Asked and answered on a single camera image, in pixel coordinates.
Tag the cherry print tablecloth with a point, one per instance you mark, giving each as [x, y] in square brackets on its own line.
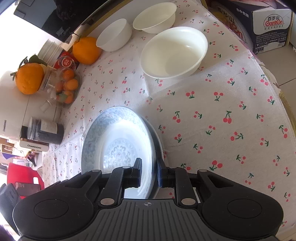
[227, 117]

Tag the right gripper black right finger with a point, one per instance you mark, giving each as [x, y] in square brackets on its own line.
[180, 180]

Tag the glass bowl of kumquats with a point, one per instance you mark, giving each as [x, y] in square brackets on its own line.
[59, 86]

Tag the red chair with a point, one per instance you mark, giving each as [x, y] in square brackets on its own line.
[25, 180]

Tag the small white bowl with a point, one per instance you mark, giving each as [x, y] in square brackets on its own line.
[115, 36]

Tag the red lidded can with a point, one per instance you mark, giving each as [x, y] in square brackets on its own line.
[66, 60]

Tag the medium cream bowl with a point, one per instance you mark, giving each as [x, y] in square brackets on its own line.
[156, 18]

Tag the black Midea microwave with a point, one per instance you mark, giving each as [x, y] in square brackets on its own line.
[59, 18]

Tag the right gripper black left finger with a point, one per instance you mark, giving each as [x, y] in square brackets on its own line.
[115, 183]

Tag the dark glass jar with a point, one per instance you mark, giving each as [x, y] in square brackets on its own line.
[44, 131]

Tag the large orange on table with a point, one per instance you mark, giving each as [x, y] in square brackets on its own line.
[86, 51]

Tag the stack of white cups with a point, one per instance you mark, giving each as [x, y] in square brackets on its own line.
[50, 52]

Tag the blue patterned porcelain plate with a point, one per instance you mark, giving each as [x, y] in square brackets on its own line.
[117, 138]

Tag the Ganten water carton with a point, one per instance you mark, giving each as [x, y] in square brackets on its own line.
[261, 25]

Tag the white Changhong appliance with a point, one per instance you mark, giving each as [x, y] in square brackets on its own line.
[16, 111]

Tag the large cream bowl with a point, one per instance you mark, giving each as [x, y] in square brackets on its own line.
[174, 53]

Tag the orange with leaves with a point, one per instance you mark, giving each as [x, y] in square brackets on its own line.
[29, 76]

